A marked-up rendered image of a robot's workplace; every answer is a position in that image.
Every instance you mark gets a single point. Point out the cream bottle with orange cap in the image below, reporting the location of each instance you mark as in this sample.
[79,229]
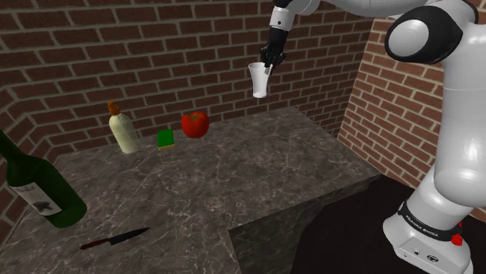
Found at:
[123,133]

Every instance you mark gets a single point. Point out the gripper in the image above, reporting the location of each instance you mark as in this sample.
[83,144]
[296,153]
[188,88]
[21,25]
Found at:
[275,41]

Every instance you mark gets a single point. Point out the red tomato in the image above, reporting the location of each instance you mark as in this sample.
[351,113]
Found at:
[195,124]

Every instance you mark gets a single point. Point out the green and yellow sponge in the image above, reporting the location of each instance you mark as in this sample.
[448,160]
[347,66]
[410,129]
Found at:
[165,139]

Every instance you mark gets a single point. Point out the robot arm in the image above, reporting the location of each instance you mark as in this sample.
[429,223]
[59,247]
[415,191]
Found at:
[459,114]

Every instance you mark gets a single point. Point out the dark green wine bottle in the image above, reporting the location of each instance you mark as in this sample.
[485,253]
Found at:
[38,186]

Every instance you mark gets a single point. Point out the white cup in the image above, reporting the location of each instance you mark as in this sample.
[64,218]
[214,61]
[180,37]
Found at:
[259,81]

